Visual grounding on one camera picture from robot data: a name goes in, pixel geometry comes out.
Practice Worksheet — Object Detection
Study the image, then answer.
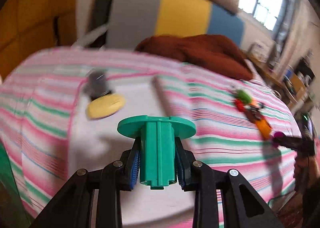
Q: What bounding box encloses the green fabric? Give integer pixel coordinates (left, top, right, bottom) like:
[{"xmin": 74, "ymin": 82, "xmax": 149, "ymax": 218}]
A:
[{"xmin": 0, "ymin": 143, "xmax": 30, "ymax": 228}]

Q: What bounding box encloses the grey cylinder cap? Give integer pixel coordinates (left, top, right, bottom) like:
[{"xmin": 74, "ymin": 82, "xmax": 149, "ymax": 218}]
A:
[{"xmin": 84, "ymin": 69, "xmax": 113, "ymax": 101}]

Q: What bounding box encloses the green plastic spool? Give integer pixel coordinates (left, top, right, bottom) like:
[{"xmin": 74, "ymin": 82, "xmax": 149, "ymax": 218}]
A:
[{"xmin": 117, "ymin": 115, "xmax": 197, "ymax": 190}]

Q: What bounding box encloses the orange translucent block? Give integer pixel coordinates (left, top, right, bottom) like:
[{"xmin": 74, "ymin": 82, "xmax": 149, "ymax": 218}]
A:
[{"xmin": 250, "ymin": 110, "xmax": 273, "ymax": 140}]

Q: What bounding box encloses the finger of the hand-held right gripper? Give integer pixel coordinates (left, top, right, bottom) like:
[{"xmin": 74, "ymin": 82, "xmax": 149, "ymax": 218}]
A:
[{"xmin": 272, "ymin": 132, "xmax": 315, "ymax": 156}]

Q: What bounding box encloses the black rolled mat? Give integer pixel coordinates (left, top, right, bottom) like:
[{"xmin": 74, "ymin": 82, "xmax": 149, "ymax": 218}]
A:
[{"xmin": 86, "ymin": 0, "xmax": 120, "ymax": 48}]

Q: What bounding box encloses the wooden wardrobe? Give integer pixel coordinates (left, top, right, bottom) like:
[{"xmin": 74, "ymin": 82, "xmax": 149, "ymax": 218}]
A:
[{"xmin": 0, "ymin": 0, "xmax": 80, "ymax": 78}]

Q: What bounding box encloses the wooden desk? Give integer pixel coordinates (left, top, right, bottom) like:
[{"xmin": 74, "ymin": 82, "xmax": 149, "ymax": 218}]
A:
[{"xmin": 246, "ymin": 50, "xmax": 320, "ymax": 109}]

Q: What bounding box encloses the white box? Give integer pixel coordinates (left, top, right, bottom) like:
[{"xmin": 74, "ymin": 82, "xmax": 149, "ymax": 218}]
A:
[{"xmin": 250, "ymin": 43, "xmax": 270, "ymax": 63}]

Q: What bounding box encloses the grey yellow blue headboard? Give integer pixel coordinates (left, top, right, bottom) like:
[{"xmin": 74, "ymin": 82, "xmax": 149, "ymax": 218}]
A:
[{"xmin": 106, "ymin": 0, "xmax": 245, "ymax": 51}]

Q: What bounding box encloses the yellow oval block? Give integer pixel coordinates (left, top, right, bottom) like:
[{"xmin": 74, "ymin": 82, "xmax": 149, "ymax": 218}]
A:
[{"xmin": 86, "ymin": 93, "xmax": 126, "ymax": 120}]

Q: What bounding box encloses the white tray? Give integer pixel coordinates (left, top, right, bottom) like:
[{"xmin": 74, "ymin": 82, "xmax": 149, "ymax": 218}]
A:
[{"xmin": 66, "ymin": 76, "xmax": 220, "ymax": 226}]

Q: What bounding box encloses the brown blanket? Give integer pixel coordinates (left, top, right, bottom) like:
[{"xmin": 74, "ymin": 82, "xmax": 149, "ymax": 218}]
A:
[{"xmin": 134, "ymin": 34, "xmax": 254, "ymax": 81}]

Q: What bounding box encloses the white cloth strip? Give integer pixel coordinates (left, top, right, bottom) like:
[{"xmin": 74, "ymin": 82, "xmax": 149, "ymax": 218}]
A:
[{"xmin": 71, "ymin": 24, "xmax": 109, "ymax": 48}]

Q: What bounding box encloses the black cable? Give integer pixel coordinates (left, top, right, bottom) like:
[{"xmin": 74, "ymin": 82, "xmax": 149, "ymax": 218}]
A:
[{"xmin": 269, "ymin": 190, "xmax": 297, "ymax": 204}]

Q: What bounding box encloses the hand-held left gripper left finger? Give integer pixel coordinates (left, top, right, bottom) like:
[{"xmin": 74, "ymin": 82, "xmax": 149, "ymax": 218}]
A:
[{"xmin": 30, "ymin": 139, "xmax": 141, "ymax": 228}]

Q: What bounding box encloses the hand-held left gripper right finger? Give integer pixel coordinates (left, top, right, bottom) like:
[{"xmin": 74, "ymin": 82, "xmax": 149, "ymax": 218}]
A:
[{"xmin": 175, "ymin": 137, "xmax": 283, "ymax": 228}]

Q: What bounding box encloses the person's right hand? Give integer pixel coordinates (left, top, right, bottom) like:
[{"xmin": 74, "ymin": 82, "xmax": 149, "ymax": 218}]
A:
[{"xmin": 294, "ymin": 155, "xmax": 312, "ymax": 192}]

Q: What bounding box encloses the striped pink green blanket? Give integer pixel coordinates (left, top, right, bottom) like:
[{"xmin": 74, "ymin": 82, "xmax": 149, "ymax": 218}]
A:
[{"xmin": 0, "ymin": 46, "xmax": 303, "ymax": 228}]

